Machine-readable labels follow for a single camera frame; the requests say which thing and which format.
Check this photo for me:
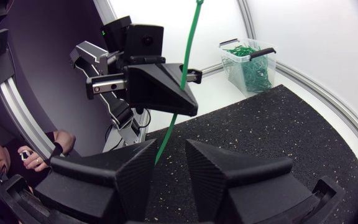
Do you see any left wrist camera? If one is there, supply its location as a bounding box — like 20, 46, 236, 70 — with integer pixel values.
124, 24, 165, 58

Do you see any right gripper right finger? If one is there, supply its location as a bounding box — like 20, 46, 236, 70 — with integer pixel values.
185, 138, 319, 224

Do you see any clear plastic bin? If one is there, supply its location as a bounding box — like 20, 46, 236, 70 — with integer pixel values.
218, 38, 277, 98

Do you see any person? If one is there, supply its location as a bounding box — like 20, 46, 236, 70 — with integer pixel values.
0, 120, 76, 190

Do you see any black speckled mat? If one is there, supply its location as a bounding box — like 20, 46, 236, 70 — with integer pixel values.
143, 83, 358, 224

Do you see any bundle of green cable ties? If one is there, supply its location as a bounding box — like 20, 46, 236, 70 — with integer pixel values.
222, 45, 273, 94

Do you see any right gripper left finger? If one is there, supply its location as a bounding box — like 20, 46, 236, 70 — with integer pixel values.
34, 138, 157, 224

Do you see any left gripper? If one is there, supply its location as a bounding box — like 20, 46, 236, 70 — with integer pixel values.
85, 55, 203, 118

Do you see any green cable tie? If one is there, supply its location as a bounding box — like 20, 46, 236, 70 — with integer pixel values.
154, 0, 204, 166

